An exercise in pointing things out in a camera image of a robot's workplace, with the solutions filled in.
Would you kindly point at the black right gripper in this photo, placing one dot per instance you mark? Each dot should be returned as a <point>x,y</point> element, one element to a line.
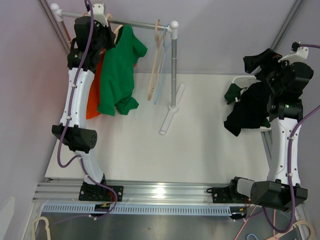
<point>251,63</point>

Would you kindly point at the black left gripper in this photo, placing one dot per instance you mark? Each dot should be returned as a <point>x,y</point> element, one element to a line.
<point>107,30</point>

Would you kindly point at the green and white t shirt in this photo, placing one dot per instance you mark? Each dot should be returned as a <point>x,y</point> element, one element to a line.
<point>232,93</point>

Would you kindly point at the black t shirt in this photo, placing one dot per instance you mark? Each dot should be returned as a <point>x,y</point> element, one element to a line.
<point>250,107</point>

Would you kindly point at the beige wooden hanger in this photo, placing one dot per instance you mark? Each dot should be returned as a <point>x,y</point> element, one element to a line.
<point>158,57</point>
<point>116,31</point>

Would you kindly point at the light blue wire hanger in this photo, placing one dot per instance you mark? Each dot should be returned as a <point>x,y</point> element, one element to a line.
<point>165,48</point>

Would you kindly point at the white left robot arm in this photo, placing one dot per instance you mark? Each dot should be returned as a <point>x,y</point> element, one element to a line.
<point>76,141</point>

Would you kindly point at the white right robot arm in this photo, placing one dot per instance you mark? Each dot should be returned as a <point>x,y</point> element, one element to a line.
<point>286,77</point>

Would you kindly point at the bright green t shirt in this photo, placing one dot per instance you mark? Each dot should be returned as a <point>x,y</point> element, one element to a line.
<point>129,46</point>

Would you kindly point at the pink hanger on floor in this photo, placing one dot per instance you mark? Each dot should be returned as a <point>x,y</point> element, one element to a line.
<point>252,214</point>

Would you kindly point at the blue hanger on floor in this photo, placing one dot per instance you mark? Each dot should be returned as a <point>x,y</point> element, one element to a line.
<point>251,236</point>

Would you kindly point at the beige hanger on floor right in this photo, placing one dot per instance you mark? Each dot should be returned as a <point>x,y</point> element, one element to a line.
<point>297,226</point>

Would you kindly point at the white perforated plastic basket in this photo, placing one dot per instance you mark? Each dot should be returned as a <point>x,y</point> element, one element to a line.
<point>244,82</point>

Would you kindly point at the orange tank top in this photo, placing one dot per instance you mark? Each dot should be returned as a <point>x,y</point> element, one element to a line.
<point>93,100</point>

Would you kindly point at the white metal clothes rack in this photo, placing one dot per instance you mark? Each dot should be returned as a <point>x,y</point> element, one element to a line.
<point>176,91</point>

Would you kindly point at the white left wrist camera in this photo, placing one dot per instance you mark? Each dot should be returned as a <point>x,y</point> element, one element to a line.
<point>98,10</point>

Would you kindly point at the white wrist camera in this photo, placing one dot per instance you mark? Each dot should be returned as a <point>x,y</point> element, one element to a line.
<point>98,10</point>
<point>299,53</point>

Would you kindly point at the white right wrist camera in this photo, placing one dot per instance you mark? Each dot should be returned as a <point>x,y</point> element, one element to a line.
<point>299,53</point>

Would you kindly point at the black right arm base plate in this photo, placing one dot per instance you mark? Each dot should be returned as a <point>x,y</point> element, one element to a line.
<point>227,195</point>

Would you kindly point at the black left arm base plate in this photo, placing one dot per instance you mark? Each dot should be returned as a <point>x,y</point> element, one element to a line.
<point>95,193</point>

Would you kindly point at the aluminium mounting rail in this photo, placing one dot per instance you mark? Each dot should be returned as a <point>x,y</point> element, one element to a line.
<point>134,192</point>

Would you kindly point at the white slotted cable duct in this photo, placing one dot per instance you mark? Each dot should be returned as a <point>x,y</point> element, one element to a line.
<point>144,209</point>

